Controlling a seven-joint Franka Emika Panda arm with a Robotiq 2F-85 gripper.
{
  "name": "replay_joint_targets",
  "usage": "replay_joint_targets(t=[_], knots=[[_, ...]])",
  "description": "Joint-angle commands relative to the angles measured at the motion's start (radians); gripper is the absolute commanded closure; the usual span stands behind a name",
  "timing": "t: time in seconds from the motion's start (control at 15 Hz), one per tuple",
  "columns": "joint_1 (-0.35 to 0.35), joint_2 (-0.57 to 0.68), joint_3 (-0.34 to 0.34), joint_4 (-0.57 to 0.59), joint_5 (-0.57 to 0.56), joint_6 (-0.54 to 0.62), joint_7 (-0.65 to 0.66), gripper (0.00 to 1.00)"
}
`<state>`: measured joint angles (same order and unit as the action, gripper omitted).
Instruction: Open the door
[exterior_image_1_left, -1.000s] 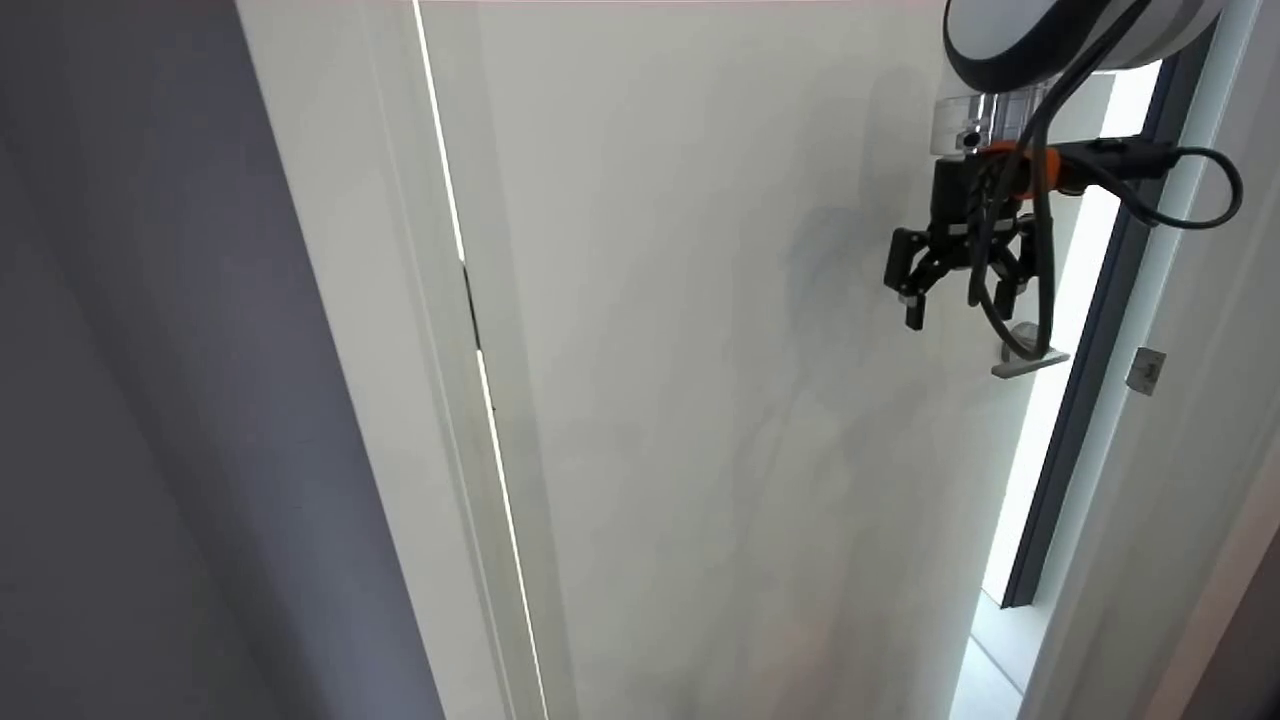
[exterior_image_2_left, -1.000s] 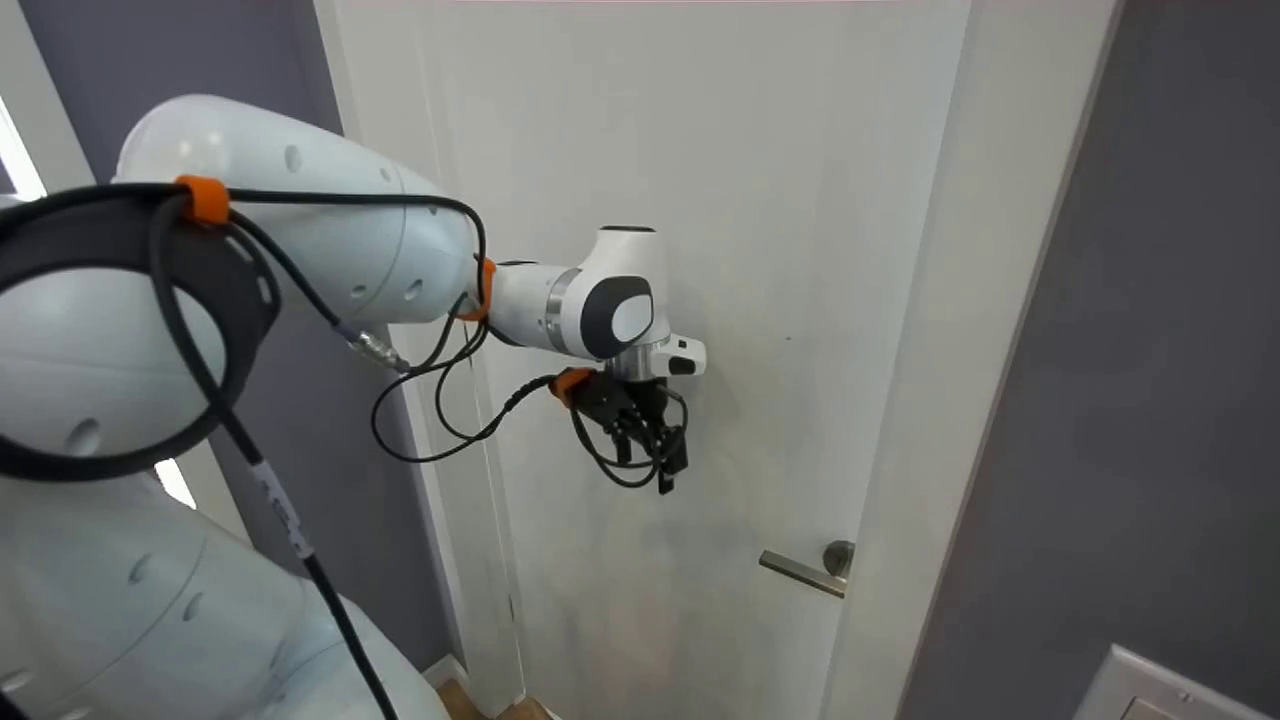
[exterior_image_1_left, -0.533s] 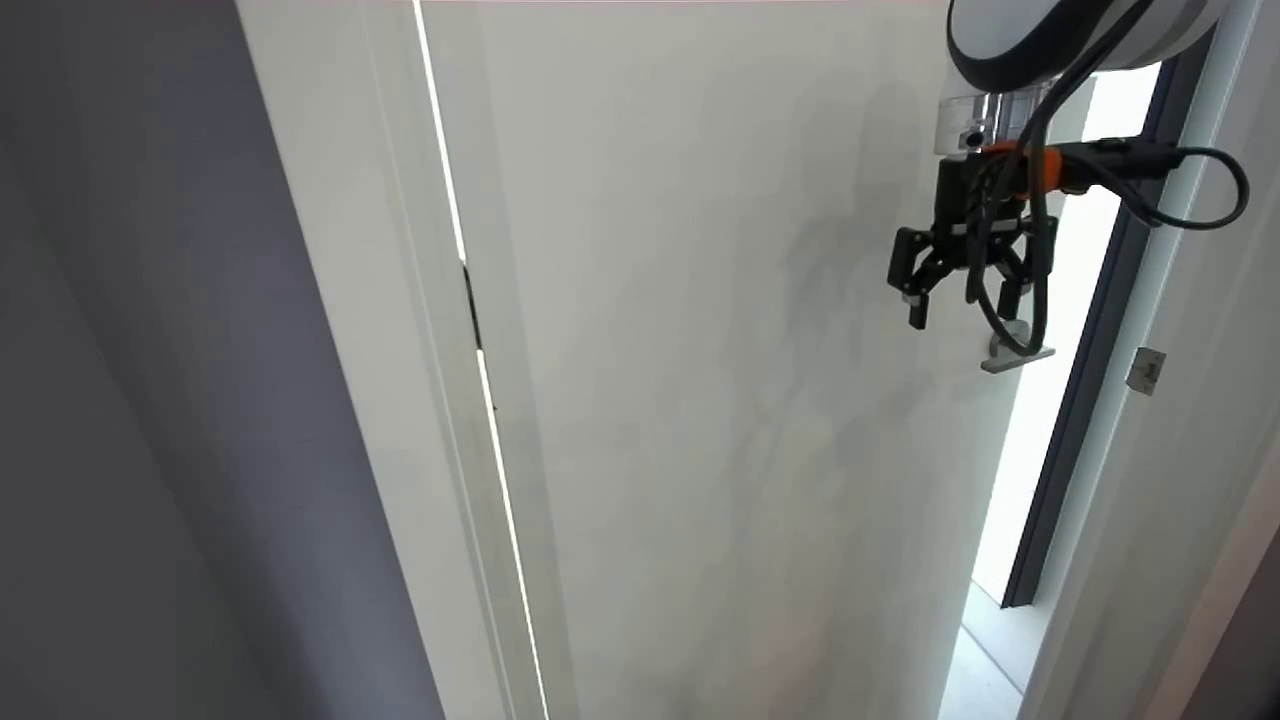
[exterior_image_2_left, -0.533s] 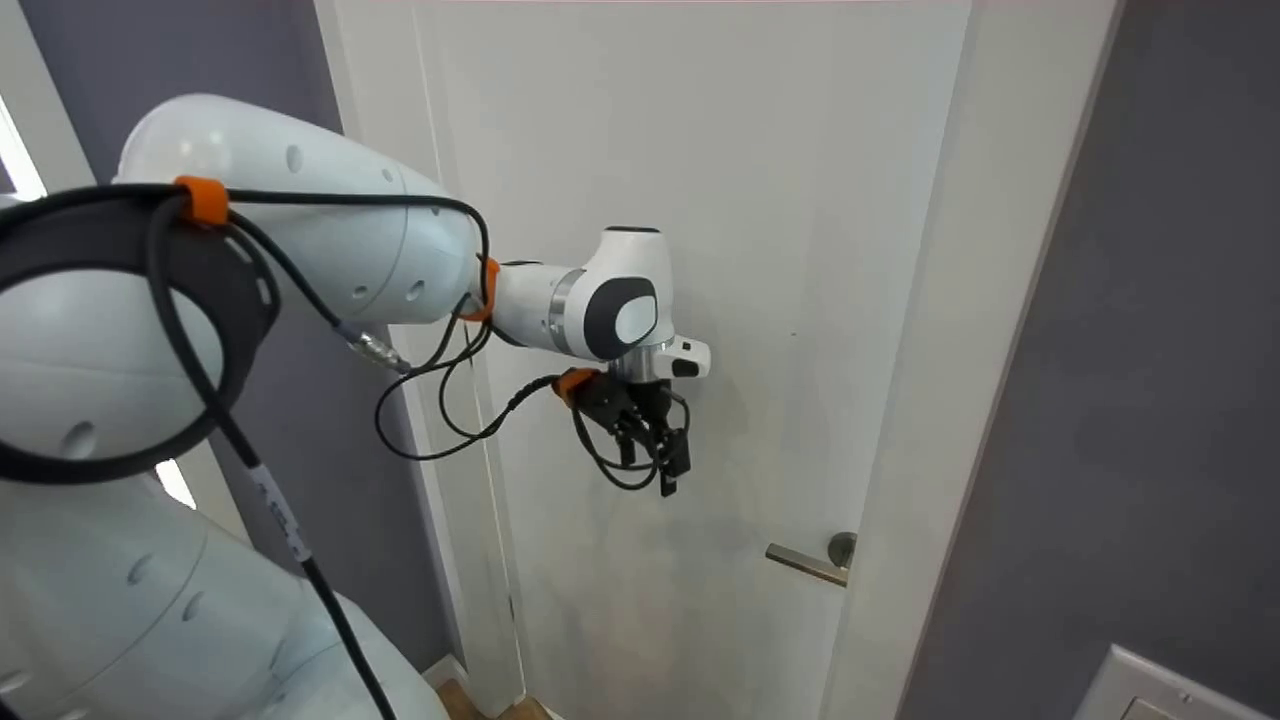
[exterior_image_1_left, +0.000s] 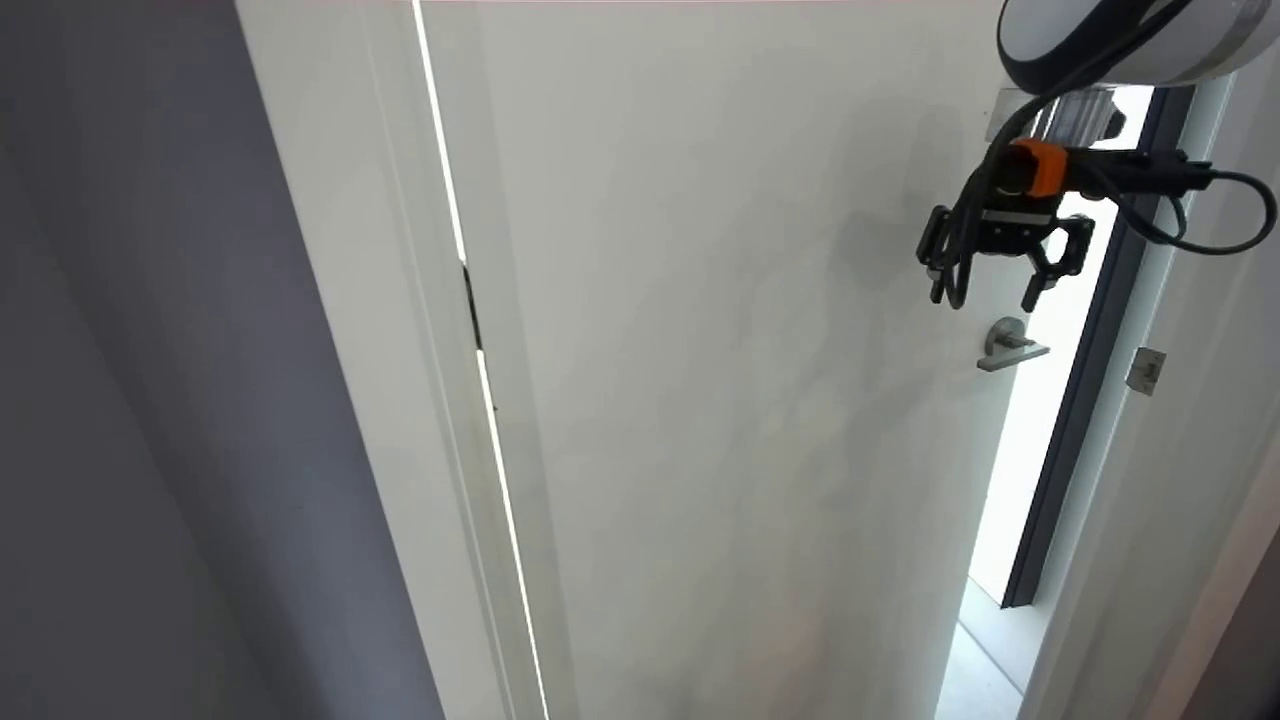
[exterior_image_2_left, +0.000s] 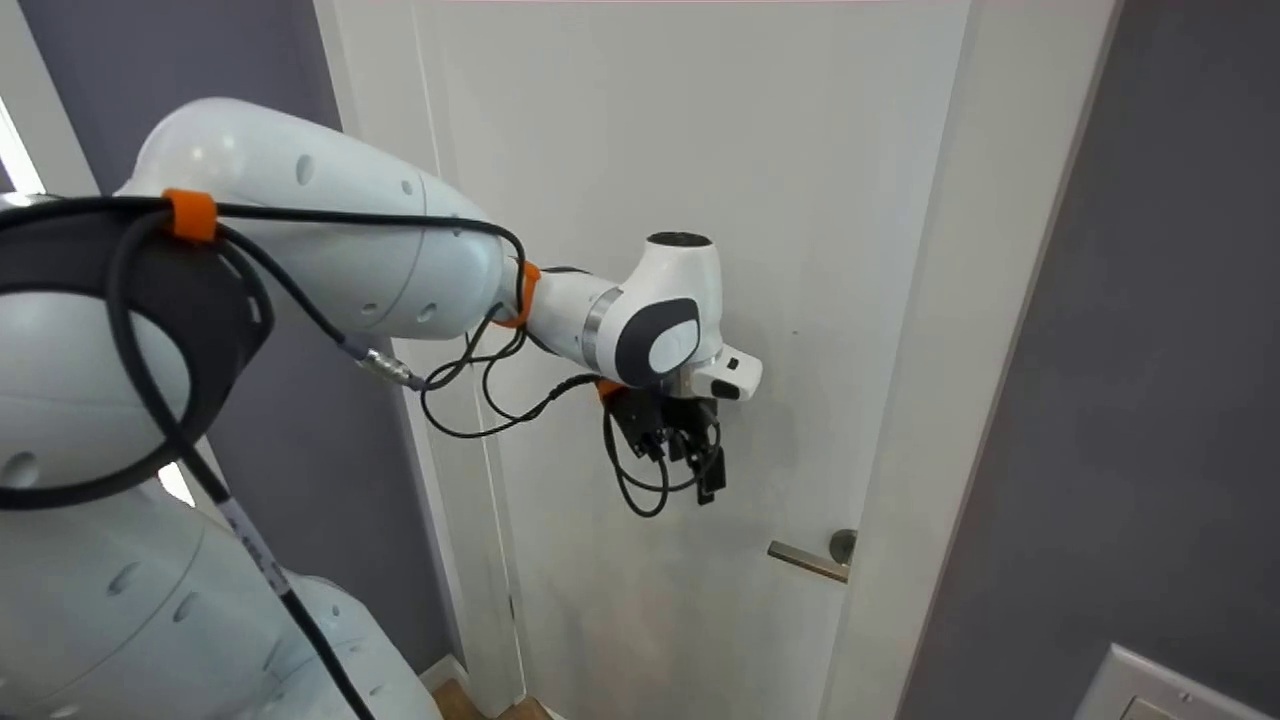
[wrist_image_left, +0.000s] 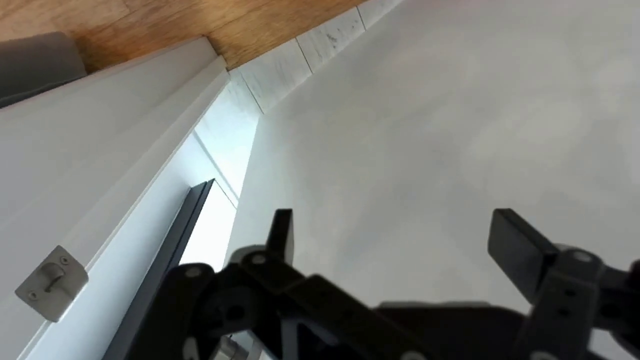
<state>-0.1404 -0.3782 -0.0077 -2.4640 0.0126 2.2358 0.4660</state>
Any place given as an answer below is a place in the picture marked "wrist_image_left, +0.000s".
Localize white door frame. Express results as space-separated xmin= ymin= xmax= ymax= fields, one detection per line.
xmin=0 ymin=36 xmax=232 ymax=360

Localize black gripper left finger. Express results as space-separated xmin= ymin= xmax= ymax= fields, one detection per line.
xmin=127 ymin=208 xmax=429 ymax=360

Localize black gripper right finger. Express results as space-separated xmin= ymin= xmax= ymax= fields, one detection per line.
xmin=488 ymin=208 xmax=640 ymax=360

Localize metal strike plate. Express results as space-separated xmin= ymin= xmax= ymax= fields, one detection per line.
xmin=15 ymin=243 xmax=90 ymax=324

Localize white baseboard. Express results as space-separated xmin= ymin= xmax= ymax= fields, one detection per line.
xmin=229 ymin=0 xmax=405 ymax=115

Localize white door with dark edge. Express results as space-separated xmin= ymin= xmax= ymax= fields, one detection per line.
xmin=103 ymin=82 xmax=263 ymax=360

